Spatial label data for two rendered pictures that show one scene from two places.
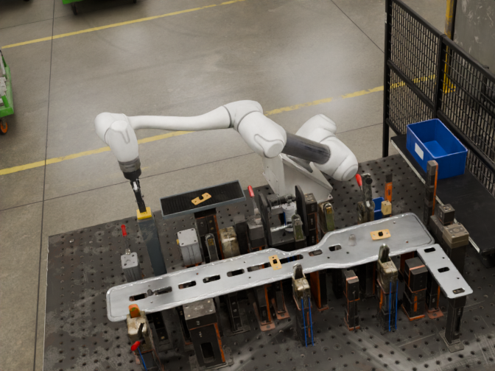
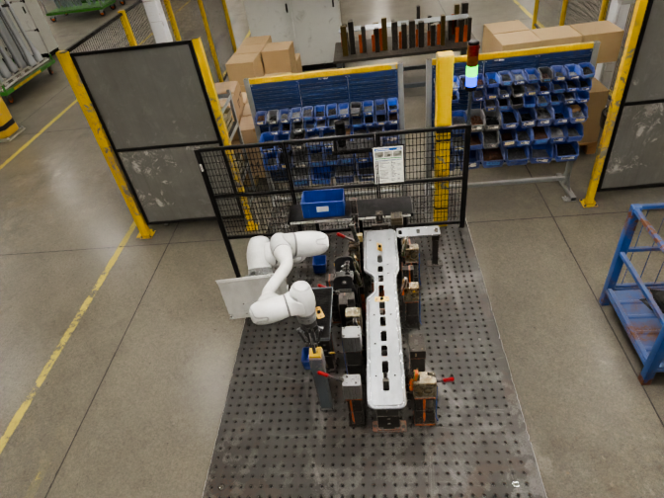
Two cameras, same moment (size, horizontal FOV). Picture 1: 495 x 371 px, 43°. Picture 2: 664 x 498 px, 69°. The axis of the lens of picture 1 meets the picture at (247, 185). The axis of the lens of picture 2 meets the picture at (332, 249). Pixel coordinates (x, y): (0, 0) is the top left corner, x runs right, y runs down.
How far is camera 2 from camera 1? 2.44 m
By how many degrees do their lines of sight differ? 56
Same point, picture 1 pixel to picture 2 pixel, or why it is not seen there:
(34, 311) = not seen: outside the picture
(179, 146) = (34, 433)
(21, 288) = not seen: outside the picture
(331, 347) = (424, 313)
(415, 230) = (380, 233)
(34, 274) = not seen: outside the picture
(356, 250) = (387, 260)
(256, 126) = (310, 236)
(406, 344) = (432, 281)
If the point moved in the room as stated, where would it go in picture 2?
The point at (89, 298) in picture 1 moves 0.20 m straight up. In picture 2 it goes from (315, 468) to (309, 449)
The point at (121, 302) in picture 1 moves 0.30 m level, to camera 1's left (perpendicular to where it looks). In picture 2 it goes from (387, 396) to (380, 456)
